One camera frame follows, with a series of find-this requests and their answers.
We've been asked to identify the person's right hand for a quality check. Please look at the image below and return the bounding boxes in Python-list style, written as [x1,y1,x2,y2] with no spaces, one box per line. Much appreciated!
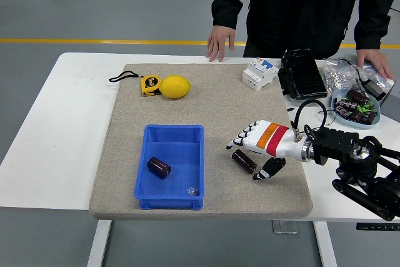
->
[205,26,236,63]

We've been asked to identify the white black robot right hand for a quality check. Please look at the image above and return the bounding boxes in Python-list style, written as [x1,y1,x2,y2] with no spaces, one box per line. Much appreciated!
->
[226,119,304,181]

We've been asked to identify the person's left hand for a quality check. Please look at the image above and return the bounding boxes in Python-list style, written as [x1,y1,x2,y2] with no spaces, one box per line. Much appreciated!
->
[356,48,394,80]

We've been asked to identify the blue plastic box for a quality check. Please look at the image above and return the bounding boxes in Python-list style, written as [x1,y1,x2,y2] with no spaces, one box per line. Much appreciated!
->
[133,123,206,211]

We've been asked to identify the clear bag of bluish parts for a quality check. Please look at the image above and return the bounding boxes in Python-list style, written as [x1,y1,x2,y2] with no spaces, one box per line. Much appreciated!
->
[343,54,395,93]

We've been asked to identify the thin grey probe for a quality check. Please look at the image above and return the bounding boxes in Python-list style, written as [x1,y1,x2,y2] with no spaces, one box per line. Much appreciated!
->
[354,78,369,96]

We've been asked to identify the black power brick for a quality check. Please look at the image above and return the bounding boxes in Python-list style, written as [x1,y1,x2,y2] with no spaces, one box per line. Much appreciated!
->
[364,79,388,101]

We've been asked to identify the clear bag of metal washers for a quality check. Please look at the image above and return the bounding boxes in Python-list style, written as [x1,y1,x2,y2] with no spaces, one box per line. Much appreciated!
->
[320,58,359,93]

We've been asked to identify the white blue circuit breaker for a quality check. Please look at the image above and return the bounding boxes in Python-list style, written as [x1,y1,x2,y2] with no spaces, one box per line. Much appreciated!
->
[242,57,279,92]

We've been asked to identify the green plastic parts pile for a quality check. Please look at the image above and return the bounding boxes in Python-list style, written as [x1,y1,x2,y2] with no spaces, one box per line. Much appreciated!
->
[357,99,376,114]

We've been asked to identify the grey-brown mat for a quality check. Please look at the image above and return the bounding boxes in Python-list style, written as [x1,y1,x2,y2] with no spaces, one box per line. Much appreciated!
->
[88,63,314,221]

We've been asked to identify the light blue bowl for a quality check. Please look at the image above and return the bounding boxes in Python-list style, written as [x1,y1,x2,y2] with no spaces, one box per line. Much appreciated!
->
[331,88,383,129]

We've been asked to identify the yellow lemon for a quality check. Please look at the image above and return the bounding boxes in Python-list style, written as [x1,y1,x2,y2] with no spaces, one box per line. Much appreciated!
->
[159,74,192,99]

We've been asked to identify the black wrapped case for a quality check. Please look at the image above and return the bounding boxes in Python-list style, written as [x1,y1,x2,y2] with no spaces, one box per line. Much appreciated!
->
[277,48,328,101]

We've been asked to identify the person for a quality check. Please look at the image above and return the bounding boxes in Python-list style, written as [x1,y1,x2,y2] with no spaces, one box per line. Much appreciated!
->
[205,0,400,80]

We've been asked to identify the yellow tape measure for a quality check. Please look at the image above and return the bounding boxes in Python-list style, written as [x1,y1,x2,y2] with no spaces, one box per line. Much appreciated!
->
[108,71,162,98]

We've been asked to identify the white table leg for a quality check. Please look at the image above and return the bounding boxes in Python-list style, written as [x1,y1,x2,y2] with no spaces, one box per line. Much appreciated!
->
[86,219,112,267]
[313,221,338,267]

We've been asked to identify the black table control panel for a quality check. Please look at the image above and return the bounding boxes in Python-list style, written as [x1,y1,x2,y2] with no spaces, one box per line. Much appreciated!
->
[356,222,400,231]

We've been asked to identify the white table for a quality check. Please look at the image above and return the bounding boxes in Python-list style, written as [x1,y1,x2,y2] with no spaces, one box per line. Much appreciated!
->
[0,53,400,223]

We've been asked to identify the thin wire loop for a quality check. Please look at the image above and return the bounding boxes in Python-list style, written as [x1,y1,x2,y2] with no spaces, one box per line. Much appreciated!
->
[316,109,338,124]

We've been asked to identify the metal bracket under table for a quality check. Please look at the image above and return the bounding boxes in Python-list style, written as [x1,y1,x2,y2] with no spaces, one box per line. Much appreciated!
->
[271,219,299,234]

